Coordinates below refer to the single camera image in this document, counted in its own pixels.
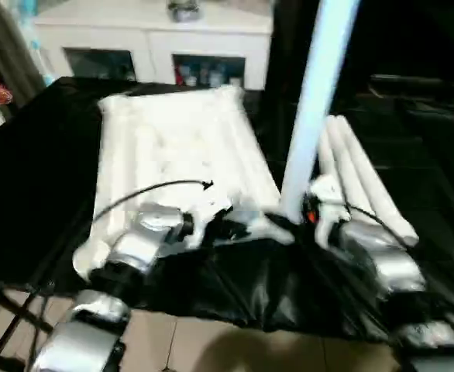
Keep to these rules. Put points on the white plastic table leg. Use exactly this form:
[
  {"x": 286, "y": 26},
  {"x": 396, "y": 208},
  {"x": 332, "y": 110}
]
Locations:
[
  {"x": 328, "y": 151},
  {"x": 351, "y": 167},
  {"x": 378, "y": 186},
  {"x": 316, "y": 101}
]

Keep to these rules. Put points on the white plastic table top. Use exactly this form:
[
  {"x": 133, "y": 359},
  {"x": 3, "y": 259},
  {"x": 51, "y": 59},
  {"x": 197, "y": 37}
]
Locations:
[{"x": 180, "y": 139}]

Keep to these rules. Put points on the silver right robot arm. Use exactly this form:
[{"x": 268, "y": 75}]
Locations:
[{"x": 390, "y": 263}]

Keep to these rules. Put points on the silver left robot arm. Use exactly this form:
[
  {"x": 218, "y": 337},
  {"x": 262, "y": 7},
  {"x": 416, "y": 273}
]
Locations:
[{"x": 126, "y": 256}]

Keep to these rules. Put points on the black plastic mat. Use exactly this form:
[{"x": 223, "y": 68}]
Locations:
[{"x": 41, "y": 170}]

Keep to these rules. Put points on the black flat screen television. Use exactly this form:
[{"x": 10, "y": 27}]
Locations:
[{"x": 421, "y": 39}]

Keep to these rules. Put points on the white glass-door cabinet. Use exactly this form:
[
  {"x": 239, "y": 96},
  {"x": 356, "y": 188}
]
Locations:
[{"x": 149, "y": 35}]

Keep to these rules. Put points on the small grey cabinet ornament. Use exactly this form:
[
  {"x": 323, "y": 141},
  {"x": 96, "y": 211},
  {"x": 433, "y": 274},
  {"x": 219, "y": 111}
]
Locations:
[{"x": 185, "y": 9}]

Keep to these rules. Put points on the grey curtain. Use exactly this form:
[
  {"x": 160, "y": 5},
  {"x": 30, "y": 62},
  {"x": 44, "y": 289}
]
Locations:
[{"x": 10, "y": 39}]

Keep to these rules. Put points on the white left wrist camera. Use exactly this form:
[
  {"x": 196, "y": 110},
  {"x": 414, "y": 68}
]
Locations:
[{"x": 204, "y": 218}]

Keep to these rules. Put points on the black folding table frame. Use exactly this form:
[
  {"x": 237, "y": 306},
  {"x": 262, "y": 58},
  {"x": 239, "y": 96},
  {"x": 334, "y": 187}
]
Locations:
[{"x": 10, "y": 325}]

